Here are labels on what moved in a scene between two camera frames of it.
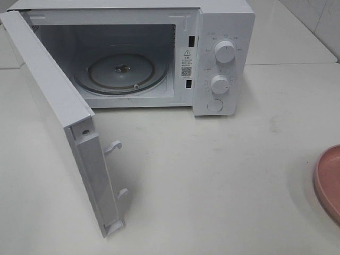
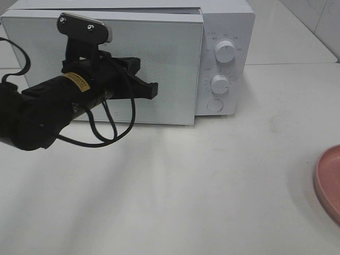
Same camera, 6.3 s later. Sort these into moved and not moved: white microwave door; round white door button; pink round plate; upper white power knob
Moved: white microwave door
Not moved: round white door button; upper white power knob; pink round plate
